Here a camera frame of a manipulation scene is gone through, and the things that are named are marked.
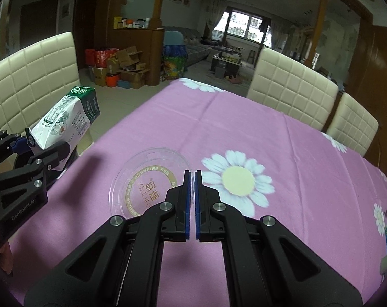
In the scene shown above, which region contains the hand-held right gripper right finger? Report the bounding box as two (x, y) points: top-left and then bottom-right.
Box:
(194, 169), (363, 307)

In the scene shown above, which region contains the blue printed bag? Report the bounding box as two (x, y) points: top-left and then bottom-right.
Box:
(162, 45), (189, 80)

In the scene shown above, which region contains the coffee table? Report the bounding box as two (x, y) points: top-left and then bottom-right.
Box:
(211, 53), (244, 75)

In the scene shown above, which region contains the red shopping bag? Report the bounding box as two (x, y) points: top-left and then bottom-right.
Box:
(85, 49), (98, 68)
(96, 48), (119, 68)

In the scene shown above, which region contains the wooden pillar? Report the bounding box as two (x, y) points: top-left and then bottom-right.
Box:
(153, 0), (168, 30)
(311, 0), (329, 68)

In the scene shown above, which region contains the blue plastic chair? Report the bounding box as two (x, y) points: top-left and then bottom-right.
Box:
(164, 31), (185, 47)

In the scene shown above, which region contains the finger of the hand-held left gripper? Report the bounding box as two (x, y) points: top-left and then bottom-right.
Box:
(0, 129), (32, 175)
(0, 143), (71, 195)

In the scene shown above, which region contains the brown cardboard box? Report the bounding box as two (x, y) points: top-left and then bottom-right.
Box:
(93, 67), (108, 87)
(106, 58), (121, 75)

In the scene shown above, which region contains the grey sofa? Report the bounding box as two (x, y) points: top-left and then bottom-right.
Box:
(163, 26), (213, 66)

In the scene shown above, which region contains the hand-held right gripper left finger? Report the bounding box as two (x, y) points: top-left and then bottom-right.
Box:
(24, 169), (191, 307)

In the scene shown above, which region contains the row of small cabinet items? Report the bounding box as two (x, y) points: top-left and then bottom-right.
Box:
(113, 16), (154, 29)

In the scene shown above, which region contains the cream quilted chair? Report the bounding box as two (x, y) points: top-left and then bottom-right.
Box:
(326, 92), (380, 158)
(0, 32), (82, 141)
(246, 47), (339, 132)

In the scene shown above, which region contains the green white milk carton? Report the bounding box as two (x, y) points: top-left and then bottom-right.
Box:
(25, 86), (101, 151)

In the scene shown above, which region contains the dark interior door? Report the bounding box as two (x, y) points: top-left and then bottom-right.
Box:
(19, 0), (59, 40)

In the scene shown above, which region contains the pink floral tablecloth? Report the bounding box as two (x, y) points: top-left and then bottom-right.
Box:
(6, 77), (387, 307)

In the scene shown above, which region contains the clear round plastic lid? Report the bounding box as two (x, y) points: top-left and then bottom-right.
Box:
(108, 147), (191, 218)

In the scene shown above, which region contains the person's left hand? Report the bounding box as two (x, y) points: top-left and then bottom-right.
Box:
(0, 240), (14, 279)

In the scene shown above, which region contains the flat open cardboard box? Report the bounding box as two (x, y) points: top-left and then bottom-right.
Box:
(118, 68), (151, 89)

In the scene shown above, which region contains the wooden door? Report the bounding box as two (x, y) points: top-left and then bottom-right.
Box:
(350, 22), (387, 180)

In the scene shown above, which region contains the window with grille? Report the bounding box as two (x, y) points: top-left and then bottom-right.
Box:
(213, 8), (272, 43)

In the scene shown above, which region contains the wooden cabinet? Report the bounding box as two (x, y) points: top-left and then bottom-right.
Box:
(112, 27), (166, 87)

